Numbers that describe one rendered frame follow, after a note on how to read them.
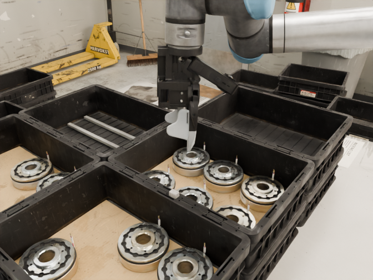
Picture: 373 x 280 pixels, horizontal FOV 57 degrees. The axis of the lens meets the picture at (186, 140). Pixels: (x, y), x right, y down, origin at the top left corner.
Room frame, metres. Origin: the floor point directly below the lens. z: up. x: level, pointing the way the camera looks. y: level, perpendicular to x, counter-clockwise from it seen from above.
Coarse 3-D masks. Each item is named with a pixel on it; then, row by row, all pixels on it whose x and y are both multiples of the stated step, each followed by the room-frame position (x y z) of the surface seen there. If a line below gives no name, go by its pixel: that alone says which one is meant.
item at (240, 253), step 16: (80, 176) 0.61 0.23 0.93; (128, 176) 0.61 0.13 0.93; (48, 192) 0.56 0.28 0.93; (160, 192) 0.56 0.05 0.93; (192, 208) 0.51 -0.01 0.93; (0, 224) 0.47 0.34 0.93; (224, 224) 0.47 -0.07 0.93; (240, 240) 0.43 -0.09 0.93; (0, 256) 0.39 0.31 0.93; (240, 256) 0.39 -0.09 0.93; (16, 272) 0.36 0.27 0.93; (224, 272) 0.36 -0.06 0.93
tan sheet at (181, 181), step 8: (168, 160) 0.82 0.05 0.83; (160, 168) 0.78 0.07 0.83; (176, 176) 0.75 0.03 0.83; (184, 176) 0.75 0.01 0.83; (200, 176) 0.75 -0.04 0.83; (248, 176) 0.75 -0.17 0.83; (176, 184) 0.71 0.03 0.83; (184, 184) 0.71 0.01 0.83; (192, 184) 0.71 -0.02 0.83; (200, 184) 0.71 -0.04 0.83; (216, 192) 0.68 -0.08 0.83; (232, 192) 0.68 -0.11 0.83; (216, 200) 0.65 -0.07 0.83; (224, 200) 0.65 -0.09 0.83; (232, 200) 0.65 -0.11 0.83; (240, 200) 0.65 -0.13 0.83; (256, 216) 0.59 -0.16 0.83
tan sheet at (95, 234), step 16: (96, 208) 0.62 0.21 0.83; (112, 208) 0.62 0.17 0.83; (80, 224) 0.57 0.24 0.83; (96, 224) 0.57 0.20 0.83; (112, 224) 0.57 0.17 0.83; (128, 224) 0.57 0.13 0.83; (80, 240) 0.52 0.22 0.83; (96, 240) 0.52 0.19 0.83; (112, 240) 0.52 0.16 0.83; (80, 256) 0.48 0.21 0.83; (96, 256) 0.48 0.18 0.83; (112, 256) 0.48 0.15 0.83; (80, 272) 0.44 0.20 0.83; (96, 272) 0.44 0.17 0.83; (112, 272) 0.44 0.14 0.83; (128, 272) 0.44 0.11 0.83; (144, 272) 0.44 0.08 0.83
